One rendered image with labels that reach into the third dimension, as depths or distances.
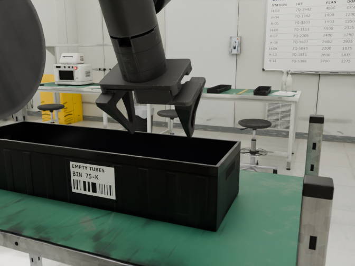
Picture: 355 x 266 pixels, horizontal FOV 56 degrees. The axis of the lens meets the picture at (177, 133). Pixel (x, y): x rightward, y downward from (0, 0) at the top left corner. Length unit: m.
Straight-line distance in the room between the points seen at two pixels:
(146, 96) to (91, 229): 0.28
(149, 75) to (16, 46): 0.22
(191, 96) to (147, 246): 0.25
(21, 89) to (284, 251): 0.44
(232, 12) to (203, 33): 0.54
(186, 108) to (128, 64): 0.08
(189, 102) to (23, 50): 0.22
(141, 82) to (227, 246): 0.28
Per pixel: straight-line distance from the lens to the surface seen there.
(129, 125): 0.48
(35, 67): 0.21
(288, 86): 4.17
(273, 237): 0.57
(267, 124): 3.43
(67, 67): 5.05
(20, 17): 0.20
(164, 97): 0.39
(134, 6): 0.37
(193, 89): 0.40
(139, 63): 0.39
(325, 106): 5.28
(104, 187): 0.63
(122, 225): 0.59
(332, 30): 5.22
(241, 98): 3.75
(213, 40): 5.44
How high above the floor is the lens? 1.23
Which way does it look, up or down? 13 degrees down
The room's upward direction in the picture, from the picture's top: straight up
